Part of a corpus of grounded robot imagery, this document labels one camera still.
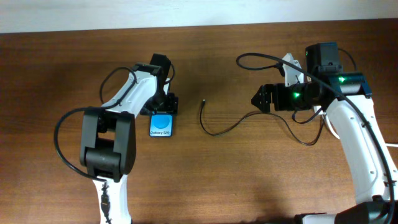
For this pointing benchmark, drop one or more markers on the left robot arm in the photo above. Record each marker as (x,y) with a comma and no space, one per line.
(108,139)

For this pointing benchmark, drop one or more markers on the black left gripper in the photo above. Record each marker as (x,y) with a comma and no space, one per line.
(171,105)

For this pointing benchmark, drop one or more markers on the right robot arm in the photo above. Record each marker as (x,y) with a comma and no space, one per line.
(346,98)

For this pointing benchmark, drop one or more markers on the blue Galaxy smartphone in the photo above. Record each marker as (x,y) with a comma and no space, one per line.
(161,126)

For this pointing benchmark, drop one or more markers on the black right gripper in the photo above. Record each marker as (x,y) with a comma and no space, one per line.
(278,91)

